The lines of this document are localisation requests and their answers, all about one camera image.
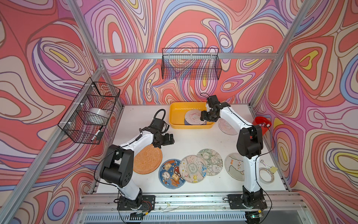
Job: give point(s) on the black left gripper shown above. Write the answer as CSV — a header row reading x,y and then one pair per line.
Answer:
x,y
167,142

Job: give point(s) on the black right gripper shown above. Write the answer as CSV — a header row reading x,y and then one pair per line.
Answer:
x,y
203,116

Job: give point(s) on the pink unicorn horse coaster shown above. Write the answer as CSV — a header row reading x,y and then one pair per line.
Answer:
x,y
194,116

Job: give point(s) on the white doodle pastel coaster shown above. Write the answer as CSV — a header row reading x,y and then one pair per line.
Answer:
x,y
193,169

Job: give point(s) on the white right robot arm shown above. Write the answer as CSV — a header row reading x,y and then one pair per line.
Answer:
x,y
249,145

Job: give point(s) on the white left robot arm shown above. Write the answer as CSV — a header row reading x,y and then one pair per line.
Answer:
x,y
117,166

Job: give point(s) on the yellow plastic storage box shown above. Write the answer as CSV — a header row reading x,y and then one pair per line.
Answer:
x,y
177,113

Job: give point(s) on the pink rainbow unicorn coaster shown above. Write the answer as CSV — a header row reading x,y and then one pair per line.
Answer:
x,y
226,128

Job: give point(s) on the orange round coaster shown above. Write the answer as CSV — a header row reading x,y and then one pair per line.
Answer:
x,y
147,160

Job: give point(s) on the blue toast cartoon coaster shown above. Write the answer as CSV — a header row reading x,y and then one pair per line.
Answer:
x,y
169,174

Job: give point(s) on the green floral bunny coaster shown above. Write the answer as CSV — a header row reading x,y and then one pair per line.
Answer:
x,y
213,160

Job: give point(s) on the beige white dog coaster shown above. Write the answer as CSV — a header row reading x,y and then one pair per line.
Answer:
x,y
234,166

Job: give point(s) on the red plastic cup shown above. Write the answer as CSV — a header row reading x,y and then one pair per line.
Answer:
x,y
262,121

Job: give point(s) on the silver tape roll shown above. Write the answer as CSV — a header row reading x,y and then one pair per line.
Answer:
x,y
96,116

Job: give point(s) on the white marker pen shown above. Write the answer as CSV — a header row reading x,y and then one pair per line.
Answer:
x,y
95,135

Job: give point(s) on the yellow sticky note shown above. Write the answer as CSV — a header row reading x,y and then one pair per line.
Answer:
x,y
273,169

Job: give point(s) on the black wire basket back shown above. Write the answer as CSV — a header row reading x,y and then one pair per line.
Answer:
x,y
186,63

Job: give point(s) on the black wire basket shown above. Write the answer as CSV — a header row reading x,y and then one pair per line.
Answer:
x,y
186,63
93,94

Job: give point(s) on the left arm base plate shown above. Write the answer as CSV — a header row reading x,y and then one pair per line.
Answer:
x,y
141,203

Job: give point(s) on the black wire basket left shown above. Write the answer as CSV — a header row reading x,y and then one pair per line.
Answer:
x,y
93,94

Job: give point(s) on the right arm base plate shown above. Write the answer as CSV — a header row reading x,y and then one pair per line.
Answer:
x,y
247,201

